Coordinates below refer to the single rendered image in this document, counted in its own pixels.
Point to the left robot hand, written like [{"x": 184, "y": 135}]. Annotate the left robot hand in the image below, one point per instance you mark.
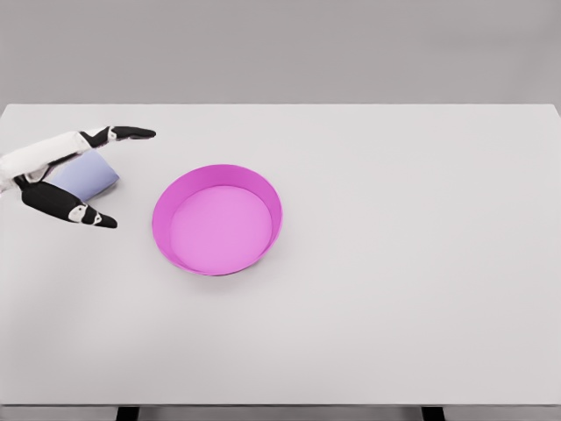
[{"x": 39, "y": 154}]

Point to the light blue cup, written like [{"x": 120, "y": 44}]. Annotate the light blue cup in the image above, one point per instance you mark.
[{"x": 85, "y": 177}]

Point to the pink round plate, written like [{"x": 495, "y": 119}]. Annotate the pink round plate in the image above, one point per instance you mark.
[{"x": 218, "y": 221}]

